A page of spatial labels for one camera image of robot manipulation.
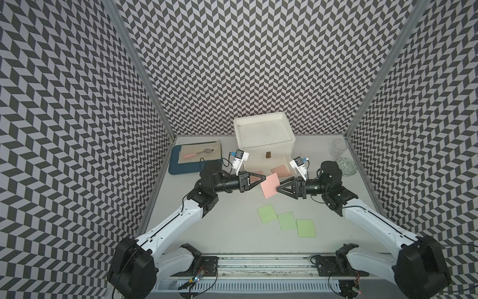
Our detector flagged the blue tray mat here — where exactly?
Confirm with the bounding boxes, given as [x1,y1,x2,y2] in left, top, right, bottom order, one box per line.
[168,145,221,175]

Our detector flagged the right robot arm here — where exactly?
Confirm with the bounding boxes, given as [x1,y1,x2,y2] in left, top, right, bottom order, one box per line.
[276,157,452,299]

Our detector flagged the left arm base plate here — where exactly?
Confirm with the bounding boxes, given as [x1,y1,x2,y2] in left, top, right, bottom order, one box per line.
[173,256,219,278]

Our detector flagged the white three-drawer cabinet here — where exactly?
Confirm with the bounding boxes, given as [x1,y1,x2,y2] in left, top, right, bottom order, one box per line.
[234,112,296,159]

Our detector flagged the beige folded cloth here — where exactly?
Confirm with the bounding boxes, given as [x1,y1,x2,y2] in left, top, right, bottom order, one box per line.
[178,141,222,164]

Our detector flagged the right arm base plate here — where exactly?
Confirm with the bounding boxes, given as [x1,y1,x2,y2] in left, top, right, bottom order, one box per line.
[310,255,370,277]

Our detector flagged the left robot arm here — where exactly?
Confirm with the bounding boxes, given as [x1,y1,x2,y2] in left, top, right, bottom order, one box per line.
[107,161,266,299]

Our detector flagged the aluminium front rail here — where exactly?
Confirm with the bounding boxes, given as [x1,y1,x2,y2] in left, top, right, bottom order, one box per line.
[111,253,426,282]

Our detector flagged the clear glass cup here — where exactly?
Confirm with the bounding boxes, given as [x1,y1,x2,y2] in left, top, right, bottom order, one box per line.
[329,139,347,159]

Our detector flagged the white drawer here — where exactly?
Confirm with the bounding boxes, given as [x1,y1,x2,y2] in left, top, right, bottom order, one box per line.
[245,156,296,180]

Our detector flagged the green sticky note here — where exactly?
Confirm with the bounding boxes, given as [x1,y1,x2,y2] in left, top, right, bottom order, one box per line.
[296,219,316,238]
[257,204,277,224]
[277,213,297,231]

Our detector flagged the pink-handled metal spoon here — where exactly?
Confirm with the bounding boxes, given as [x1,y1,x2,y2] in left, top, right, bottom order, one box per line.
[183,148,214,159]

